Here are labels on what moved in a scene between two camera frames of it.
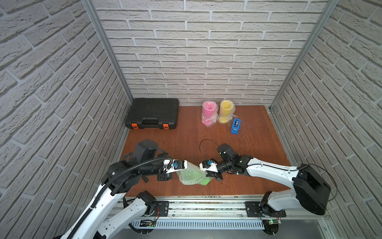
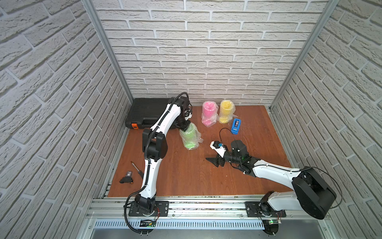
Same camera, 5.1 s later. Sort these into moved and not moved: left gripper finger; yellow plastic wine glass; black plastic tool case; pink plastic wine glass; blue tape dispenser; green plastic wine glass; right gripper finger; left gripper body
Moved: left gripper finger; green plastic wine glass; left gripper body; right gripper finger
Not moved: blue tape dispenser; yellow plastic wine glass; black plastic tool case; pink plastic wine glass
